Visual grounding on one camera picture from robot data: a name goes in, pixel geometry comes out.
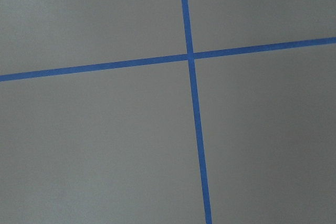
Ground blue tape grid lines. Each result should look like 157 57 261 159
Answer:
1 0 335 223

